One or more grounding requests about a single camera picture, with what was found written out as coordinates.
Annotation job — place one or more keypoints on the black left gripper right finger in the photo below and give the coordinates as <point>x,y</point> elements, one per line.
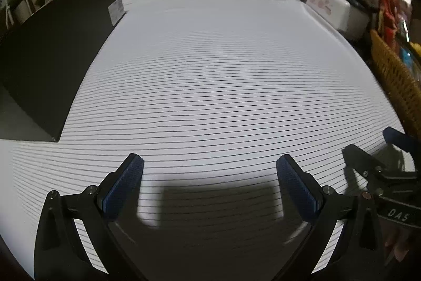
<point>358,254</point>

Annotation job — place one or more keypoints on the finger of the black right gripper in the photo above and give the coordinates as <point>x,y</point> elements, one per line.
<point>401,140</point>
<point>364,164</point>

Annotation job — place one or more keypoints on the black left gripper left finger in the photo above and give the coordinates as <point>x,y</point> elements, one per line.
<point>59,253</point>

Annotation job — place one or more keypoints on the wicker basket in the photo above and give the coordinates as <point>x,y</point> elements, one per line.
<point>397,82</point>

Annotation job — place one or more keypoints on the white plastic container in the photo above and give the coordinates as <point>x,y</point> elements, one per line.
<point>349,17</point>

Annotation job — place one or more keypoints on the white striped table mat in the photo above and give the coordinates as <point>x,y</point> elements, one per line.
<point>210,93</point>

